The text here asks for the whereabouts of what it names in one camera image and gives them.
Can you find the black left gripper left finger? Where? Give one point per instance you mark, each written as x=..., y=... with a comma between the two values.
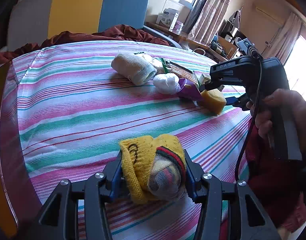
x=58, y=218

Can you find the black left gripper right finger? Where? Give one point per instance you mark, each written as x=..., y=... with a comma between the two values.
x=247, y=219

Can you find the yellow sponge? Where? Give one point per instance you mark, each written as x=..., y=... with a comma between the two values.
x=213, y=100

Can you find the green paper box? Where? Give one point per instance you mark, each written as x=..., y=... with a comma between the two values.
x=203, y=78

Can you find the purple snack packet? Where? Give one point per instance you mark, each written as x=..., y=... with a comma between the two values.
x=188, y=90

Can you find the cracker packet green edges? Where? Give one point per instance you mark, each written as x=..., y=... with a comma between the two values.
x=179, y=71

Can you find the white plastic bag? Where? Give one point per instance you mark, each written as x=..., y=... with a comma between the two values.
x=167, y=83

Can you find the yellow knitted sock bundle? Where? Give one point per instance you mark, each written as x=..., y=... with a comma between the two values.
x=154, y=168

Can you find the right hand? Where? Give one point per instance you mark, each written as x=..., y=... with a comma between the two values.
x=295, y=102

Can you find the wooden desk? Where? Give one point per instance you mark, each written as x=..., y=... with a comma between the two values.
x=181, y=38

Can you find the pink floral curtain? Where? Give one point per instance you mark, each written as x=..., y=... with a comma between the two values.
x=209, y=21

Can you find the white carton on desk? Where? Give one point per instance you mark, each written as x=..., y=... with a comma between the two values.
x=168, y=18

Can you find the striped bed sheet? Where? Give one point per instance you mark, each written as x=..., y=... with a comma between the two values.
x=74, y=109

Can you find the white rolled sock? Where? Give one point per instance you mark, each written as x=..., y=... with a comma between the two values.
x=136, y=67

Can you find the dark red blanket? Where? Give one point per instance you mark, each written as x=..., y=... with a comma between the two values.
x=119, y=32

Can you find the yellow blue grey chair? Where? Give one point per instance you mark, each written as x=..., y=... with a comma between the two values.
x=33, y=21

